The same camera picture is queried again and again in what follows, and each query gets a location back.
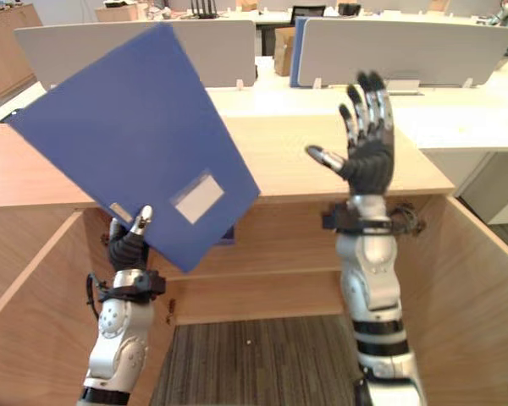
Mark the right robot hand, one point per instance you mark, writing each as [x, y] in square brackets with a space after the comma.
[370, 160]

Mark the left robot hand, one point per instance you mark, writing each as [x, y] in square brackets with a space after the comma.
[125, 249]

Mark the blue folder with label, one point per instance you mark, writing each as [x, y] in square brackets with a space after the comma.
[135, 139]

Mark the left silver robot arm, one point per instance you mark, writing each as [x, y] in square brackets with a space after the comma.
[118, 334]

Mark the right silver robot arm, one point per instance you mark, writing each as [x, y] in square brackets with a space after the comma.
[374, 296]

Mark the wooden cabinet door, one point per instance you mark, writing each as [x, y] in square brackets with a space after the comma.
[34, 308]
[470, 296]

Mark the wooden office cabinet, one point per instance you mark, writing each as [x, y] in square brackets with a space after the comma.
[254, 177]

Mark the black office chair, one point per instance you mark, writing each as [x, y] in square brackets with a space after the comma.
[307, 12]

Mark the wooden storage cabinet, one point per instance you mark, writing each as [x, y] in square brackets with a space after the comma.
[4, 51]

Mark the grey desk partition screen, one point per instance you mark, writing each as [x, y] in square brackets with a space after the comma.
[402, 51]
[220, 51]

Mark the blue binder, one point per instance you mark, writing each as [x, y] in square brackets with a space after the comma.
[296, 51]

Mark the brown cardboard box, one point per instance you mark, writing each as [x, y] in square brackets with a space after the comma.
[284, 51]

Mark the black router with antennas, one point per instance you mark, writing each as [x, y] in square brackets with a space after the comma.
[203, 10]

